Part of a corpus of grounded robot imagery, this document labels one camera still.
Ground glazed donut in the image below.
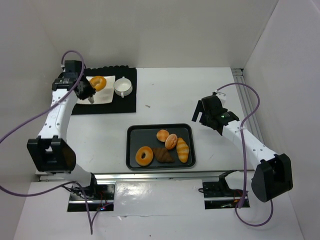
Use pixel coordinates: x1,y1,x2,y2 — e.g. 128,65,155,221
89,76,107,92
135,146,154,167

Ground yellow striped croissant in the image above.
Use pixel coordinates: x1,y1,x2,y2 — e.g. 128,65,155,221
176,137,190,164

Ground metal tongs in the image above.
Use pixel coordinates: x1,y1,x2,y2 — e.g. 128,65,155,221
88,96,95,104

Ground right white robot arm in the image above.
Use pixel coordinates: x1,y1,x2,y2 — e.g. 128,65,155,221
192,91,293,203

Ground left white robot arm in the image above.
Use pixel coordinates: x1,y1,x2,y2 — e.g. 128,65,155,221
26,60,97,197

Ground white square plate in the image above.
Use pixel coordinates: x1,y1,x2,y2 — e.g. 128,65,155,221
77,75,116,105

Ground white cup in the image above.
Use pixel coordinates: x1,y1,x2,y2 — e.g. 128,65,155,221
113,77,133,98

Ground round orange bun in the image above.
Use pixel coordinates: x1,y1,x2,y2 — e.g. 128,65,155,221
156,129,170,143

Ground black placemat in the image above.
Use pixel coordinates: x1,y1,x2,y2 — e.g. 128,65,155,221
72,65,137,115

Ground chocolate croissant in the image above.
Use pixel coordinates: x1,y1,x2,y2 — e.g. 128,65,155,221
152,147,175,164

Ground black baking tray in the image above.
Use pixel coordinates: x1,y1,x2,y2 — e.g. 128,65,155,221
125,123,196,171

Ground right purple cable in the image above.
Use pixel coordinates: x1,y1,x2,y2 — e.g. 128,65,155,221
216,82,274,228

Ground aluminium rail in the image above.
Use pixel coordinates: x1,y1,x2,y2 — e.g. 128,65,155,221
231,68,264,143

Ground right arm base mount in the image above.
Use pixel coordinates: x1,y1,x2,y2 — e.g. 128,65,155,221
198,170,244,210

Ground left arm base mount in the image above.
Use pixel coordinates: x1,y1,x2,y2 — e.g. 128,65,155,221
64,183,116,213

